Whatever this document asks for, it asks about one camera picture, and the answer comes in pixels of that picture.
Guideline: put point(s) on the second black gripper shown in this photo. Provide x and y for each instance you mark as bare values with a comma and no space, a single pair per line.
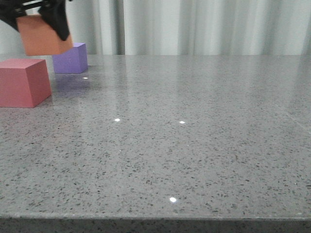
53,12

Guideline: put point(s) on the orange foam cube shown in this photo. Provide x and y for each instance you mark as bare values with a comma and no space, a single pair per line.
39,38

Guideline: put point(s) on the purple foam cube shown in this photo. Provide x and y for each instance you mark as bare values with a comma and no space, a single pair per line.
72,61

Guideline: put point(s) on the red foam cube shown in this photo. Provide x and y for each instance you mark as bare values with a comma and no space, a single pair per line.
24,83

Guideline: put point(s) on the pale green curtain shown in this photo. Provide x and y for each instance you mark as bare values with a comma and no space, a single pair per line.
193,27

